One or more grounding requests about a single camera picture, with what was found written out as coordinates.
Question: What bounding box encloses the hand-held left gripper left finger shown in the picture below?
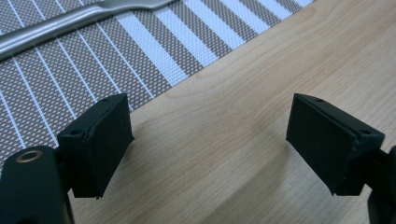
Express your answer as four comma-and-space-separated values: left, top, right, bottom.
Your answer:
56, 92, 135, 200

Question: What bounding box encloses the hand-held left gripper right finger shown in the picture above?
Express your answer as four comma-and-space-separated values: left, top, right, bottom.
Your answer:
285, 92, 386, 197

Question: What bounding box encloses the striped woven placemat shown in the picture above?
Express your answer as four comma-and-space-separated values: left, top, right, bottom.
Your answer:
0, 0, 316, 171

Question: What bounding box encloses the silver metal cutlery handle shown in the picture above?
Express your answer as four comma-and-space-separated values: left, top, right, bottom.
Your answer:
0, 0, 180, 63

